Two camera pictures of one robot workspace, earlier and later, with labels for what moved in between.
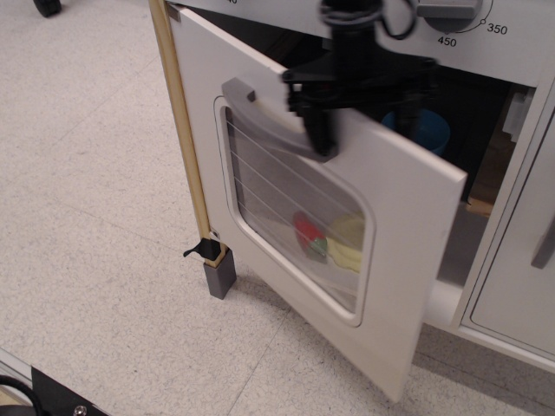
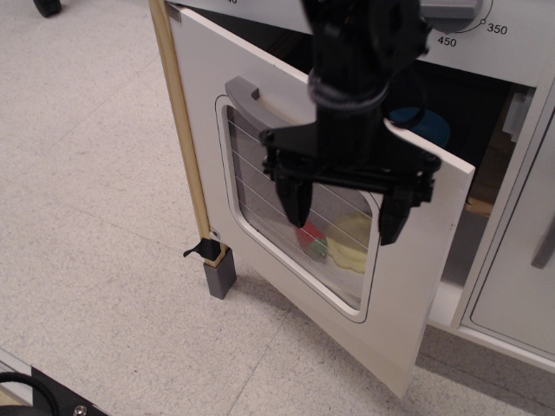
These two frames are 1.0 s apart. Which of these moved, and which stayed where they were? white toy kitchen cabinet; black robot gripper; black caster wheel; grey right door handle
Moved: black robot gripper
Stayed: black caster wheel; white toy kitchen cabinet; grey right door handle
